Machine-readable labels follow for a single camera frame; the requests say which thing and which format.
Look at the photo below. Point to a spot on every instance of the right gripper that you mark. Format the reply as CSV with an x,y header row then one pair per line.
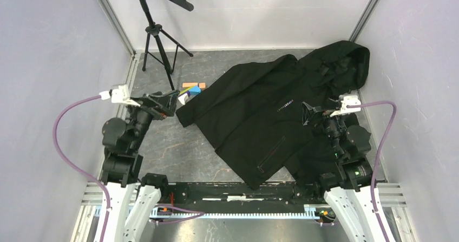
x,y
308,111

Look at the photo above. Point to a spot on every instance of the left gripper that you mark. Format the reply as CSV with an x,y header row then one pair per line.
x,y
159,104

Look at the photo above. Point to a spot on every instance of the black hooded jacket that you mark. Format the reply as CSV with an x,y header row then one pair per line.
x,y
253,117

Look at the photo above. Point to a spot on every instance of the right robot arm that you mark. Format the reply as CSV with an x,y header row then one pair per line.
x,y
351,190

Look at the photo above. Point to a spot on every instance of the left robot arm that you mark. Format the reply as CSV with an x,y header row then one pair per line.
x,y
129,199

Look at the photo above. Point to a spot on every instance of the white purple toy piece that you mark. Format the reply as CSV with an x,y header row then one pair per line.
x,y
183,98

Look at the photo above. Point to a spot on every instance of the yellow green stick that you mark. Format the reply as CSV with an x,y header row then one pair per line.
x,y
185,90

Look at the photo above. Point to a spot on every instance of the orange wooden block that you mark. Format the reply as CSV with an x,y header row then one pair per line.
x,y
189,84

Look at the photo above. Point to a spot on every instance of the blue wooden block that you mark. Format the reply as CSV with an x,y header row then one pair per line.
x,y
195,90

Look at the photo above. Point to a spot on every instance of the black music stand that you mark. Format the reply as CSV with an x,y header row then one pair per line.
x,y
154,30

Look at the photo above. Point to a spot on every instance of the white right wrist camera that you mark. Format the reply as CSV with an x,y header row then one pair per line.
x,y
348,104

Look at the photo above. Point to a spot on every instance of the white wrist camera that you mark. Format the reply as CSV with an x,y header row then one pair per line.
x,y
119,94
348,104

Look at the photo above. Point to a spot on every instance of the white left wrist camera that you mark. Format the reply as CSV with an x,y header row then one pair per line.
x,y
119,94

